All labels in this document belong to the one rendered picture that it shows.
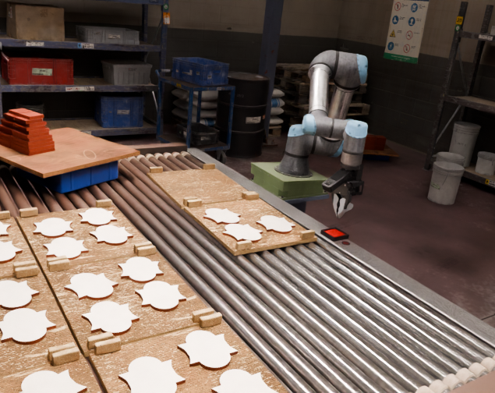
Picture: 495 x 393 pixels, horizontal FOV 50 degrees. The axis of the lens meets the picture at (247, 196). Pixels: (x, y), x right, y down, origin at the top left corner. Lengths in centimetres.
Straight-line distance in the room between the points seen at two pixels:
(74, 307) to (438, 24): 651
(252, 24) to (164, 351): 675
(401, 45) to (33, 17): 463
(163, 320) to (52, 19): 500
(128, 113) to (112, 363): 534
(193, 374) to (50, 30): 521
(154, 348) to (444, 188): 452
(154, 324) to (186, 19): 614
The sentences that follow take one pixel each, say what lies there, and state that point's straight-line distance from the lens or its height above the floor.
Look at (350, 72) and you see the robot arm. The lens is 230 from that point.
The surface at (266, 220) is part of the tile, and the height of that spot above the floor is 95.
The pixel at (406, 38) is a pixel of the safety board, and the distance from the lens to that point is 774.
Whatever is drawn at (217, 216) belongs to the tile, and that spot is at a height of 95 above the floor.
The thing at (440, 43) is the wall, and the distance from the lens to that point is 739.
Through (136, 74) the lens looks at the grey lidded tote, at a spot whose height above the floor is 76.
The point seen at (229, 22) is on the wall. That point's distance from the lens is 759.
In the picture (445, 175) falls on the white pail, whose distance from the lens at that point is 552.
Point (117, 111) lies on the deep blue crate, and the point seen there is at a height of 34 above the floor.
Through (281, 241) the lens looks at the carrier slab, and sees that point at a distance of 190.
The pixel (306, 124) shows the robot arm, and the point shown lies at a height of 131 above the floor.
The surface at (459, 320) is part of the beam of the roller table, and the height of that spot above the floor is 91.
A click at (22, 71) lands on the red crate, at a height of 78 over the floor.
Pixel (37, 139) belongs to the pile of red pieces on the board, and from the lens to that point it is 235.
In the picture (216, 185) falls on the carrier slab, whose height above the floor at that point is 94.
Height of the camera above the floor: 173
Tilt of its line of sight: 21 degrees down
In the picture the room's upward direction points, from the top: 6 degrees clockwise
